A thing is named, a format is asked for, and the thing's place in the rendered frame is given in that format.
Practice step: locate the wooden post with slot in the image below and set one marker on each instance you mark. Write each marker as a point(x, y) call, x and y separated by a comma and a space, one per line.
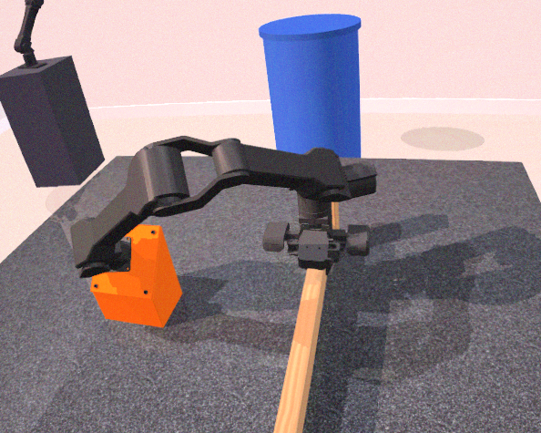
point(335, 216)

